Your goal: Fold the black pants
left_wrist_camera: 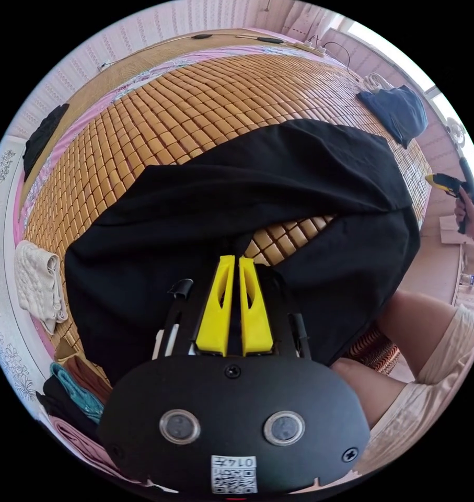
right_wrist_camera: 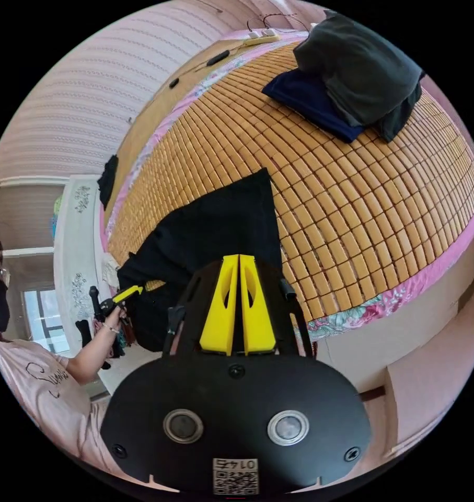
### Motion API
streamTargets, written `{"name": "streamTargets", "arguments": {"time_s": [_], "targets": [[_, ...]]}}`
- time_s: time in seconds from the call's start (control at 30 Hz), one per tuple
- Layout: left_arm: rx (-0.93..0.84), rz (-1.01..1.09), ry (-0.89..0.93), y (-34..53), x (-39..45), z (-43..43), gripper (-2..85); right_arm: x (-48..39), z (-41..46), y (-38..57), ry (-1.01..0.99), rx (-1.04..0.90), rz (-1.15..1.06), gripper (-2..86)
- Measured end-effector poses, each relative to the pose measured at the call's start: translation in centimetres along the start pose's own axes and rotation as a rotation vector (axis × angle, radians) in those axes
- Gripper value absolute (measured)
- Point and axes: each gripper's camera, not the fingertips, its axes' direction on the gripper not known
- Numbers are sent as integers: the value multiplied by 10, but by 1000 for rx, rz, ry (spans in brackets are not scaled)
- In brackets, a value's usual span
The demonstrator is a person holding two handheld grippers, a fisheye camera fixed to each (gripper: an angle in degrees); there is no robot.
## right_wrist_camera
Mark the black pants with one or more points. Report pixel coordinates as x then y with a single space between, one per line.
217 227

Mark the pile of clothes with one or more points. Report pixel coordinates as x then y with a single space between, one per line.
354 74

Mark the white cupboard with floral print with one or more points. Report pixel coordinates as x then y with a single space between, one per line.
74 251

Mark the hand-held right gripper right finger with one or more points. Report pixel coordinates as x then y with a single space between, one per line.
260 317

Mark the person's left hand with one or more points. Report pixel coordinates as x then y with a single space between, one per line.
114 321

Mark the black garment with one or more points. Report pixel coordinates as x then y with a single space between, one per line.
108 181

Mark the white power strip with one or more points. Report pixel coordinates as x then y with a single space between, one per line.
263 36

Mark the person's left forearm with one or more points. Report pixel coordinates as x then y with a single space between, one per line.
89 353

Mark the person's body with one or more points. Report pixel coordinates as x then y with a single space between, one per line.
37 384

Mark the bed with woven mat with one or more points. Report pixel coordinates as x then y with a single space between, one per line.
358 204

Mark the window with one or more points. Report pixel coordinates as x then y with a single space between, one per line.
44 319

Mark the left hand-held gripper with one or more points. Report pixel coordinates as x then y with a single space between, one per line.
110 304

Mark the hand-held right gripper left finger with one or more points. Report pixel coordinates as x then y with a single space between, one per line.
218 313

